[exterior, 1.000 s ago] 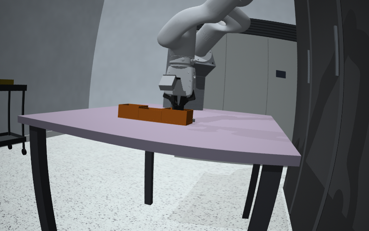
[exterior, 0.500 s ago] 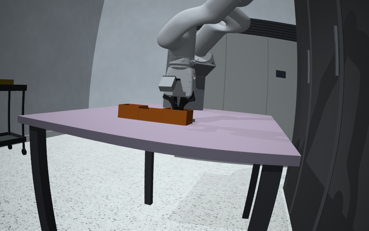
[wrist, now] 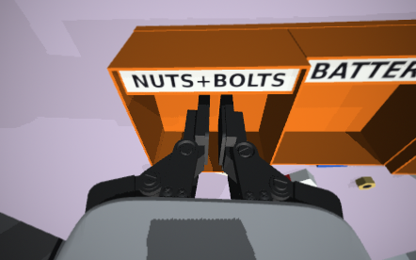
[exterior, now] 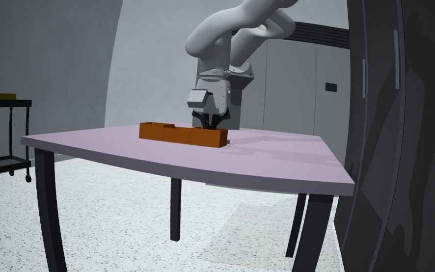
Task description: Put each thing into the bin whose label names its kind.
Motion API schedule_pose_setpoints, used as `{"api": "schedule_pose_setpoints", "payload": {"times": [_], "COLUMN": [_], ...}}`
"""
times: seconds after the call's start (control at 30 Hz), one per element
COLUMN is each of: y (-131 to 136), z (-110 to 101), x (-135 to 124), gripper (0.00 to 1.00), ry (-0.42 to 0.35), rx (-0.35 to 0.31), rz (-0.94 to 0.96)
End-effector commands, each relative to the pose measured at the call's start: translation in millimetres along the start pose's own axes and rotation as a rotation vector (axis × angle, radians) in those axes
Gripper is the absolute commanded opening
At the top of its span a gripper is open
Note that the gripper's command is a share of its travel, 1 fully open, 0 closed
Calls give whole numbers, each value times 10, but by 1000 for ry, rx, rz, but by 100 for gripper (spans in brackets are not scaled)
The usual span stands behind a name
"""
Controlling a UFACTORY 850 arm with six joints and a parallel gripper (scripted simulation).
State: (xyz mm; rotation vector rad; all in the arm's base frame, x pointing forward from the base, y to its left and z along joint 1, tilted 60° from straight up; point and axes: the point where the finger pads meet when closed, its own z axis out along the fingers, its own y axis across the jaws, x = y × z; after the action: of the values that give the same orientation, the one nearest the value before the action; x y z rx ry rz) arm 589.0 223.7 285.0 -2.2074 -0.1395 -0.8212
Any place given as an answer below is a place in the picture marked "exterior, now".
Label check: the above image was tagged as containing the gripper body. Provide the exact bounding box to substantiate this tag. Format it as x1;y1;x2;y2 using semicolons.
193;77;231;115

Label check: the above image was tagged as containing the orange bin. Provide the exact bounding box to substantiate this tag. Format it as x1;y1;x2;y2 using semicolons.
139;122;228;148

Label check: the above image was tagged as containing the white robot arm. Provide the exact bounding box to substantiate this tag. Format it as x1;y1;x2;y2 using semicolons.
185;0;298;108

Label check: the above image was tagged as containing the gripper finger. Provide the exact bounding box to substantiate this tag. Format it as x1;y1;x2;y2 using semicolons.
209;108;230;130
192;110;210;130

